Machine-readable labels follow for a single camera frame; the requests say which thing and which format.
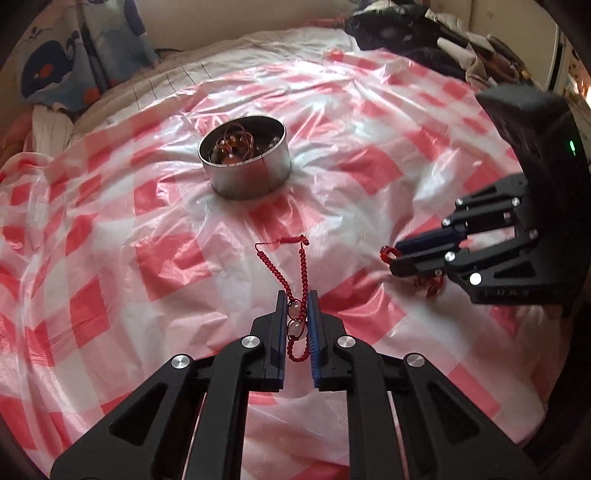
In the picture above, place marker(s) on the white pillow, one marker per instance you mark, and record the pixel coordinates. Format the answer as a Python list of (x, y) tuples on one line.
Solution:
[(51, 127)]

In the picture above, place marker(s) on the pink cloth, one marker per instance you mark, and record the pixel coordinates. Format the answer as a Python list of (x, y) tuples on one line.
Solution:
[(16, 134)]

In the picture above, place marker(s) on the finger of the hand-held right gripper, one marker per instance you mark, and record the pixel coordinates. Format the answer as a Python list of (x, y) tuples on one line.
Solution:
[(429, 241), (415, 266)]

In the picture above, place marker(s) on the black garment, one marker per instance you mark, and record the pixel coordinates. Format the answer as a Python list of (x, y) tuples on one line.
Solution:
[(392, 27)]

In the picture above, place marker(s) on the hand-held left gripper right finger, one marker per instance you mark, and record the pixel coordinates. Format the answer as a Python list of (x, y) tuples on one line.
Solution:
[(314, 350)]

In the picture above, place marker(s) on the round metal tin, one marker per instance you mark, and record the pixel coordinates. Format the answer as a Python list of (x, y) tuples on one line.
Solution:
[(249, 180)]

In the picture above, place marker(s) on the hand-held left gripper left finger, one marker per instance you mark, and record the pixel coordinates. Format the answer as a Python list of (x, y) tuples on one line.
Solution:
[(280, 350)]

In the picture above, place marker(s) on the pile of mixed clothes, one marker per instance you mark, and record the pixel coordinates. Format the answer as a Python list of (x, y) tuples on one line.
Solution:
[(480, 55)]

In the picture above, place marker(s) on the whale print pillow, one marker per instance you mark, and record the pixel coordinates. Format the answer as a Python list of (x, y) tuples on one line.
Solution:
[(55, 55)]

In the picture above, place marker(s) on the red white checkered plastic sheet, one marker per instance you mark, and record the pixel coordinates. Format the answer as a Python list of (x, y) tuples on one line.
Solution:
[(138, 277)]

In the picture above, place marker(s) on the white cabinet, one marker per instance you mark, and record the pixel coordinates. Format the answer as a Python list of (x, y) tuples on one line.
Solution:
[(565, 69)]

